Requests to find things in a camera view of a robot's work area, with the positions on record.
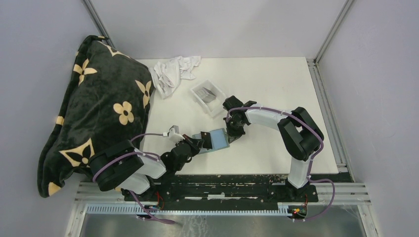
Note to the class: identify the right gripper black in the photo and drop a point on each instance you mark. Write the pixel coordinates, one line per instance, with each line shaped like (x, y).
(232, 135)

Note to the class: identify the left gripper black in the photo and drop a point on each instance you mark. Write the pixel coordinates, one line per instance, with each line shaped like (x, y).
(195, 144)

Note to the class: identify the black credit card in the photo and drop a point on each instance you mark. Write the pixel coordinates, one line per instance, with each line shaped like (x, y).
(206, 139)

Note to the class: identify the green leather card holder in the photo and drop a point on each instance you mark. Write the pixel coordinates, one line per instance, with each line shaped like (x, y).
(219, 140)

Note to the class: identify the clear plastic card box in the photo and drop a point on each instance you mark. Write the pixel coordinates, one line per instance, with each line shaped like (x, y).
(215, 107)

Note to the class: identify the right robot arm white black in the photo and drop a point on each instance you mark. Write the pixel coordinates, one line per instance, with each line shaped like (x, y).
(302, 138)

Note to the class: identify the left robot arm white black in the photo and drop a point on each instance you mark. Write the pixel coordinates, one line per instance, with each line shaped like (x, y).
(125, 166)

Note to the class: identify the stack of credit cards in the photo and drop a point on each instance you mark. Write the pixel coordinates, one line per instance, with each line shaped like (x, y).
(206, 95)

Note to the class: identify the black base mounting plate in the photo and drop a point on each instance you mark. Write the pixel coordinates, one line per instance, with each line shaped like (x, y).
(229, 193)

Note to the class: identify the white crumpled cloth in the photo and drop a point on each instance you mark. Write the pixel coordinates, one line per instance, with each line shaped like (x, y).
(167, 76)

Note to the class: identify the black floral blanket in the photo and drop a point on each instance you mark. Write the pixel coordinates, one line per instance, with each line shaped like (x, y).
(107, 101)

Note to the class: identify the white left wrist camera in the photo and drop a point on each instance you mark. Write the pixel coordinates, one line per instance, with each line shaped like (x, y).
(173, 132)

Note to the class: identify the aluminium rail frame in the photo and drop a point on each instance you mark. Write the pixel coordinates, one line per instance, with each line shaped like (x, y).
(308, 36)

